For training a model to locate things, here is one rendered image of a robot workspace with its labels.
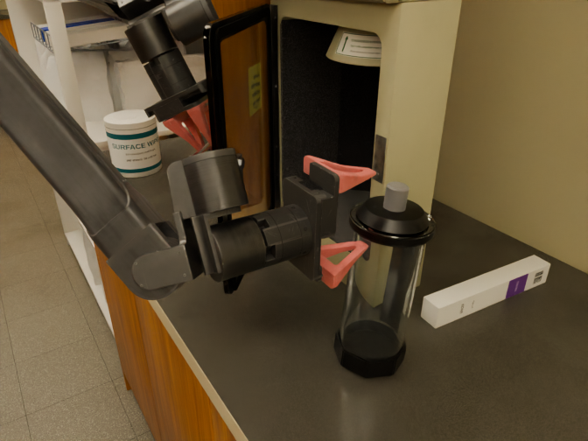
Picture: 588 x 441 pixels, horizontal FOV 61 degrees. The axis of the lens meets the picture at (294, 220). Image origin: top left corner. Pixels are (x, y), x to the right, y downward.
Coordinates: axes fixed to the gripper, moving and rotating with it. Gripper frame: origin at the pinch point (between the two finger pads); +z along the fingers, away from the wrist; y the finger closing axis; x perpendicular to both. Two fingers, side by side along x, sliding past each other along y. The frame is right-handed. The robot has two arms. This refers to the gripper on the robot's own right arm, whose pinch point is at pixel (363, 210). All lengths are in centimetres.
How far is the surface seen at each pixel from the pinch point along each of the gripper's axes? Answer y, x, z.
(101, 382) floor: -120, 117, -21
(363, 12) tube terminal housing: 19.9, 16.6, 11.4
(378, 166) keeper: -0.5, 10.9, 11.8
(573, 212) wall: -15, 3, 55
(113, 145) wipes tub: -17, 88, -9
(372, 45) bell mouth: 15.2, 18.8, 15.4
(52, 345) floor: -121, 149, -34
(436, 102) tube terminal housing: 8.1, 9.5, 20.5
